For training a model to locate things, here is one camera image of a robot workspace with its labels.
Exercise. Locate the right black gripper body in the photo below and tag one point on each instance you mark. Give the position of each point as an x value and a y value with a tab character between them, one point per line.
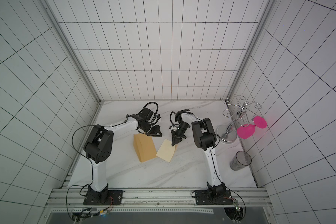
178	135

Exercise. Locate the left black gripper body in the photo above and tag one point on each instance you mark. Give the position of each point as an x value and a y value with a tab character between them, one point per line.
147	127

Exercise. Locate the tan kraft envelope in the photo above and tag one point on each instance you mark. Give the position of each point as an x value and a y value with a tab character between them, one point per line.
144	147

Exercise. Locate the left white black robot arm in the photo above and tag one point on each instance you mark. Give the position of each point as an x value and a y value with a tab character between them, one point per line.
99	145

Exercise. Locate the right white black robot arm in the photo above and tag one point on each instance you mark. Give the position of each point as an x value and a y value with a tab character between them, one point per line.
205	139

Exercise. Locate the pink plastic wine glass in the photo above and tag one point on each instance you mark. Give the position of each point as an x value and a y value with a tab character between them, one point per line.
246	132

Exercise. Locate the chrome wire glass rack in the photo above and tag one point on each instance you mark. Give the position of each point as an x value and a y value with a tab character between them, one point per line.
237	113

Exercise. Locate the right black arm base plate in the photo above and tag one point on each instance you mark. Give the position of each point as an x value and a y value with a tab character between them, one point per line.
203	197

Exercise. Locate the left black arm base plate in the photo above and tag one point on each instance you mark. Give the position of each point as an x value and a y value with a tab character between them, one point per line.
106	197

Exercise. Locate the aluminium mounting rail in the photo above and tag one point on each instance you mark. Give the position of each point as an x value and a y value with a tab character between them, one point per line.
159	198

